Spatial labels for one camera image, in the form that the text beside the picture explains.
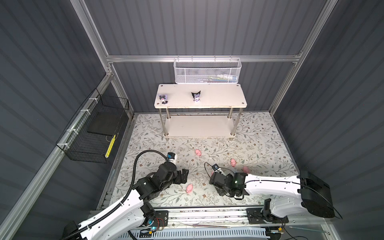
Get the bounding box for black purple toy figure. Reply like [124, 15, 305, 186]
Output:
[192, 91, 201, 103]

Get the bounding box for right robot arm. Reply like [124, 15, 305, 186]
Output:
[210, 170, 338, 222]

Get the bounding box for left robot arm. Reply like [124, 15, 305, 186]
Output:
[62, 150, 189, 240]

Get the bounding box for white two-tier shelf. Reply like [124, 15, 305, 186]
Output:
[154, 84, 247, 139]

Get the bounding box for pink pig toy bottom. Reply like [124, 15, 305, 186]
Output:
[186, 184, 194, 194]

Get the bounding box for yellow marker in basket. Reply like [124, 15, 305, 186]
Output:
[105, 135, 117, 159]

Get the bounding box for pens in white basket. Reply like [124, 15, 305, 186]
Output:
[198, 74, 239, 84]

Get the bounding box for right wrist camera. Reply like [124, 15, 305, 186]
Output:
[211, 164, 224, 175]

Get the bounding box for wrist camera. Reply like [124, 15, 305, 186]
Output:
[211, 164, 224, 175]
[167, 152, 178, 164]

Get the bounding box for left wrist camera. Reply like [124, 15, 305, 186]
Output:
[167, 152, 178, 164]

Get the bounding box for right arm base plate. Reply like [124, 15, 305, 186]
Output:
[246, 208, 289, 224]

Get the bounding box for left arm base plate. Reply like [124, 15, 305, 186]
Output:
[143, 211, 169, 228]

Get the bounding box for white vented cable duct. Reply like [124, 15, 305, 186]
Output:
[132, 227, 271, 240]

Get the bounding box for black wire wall basket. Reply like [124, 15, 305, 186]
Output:
[57, 90, 130, 164]

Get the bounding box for white mesh wall basket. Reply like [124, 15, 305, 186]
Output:
[173, 59, 242, 84]

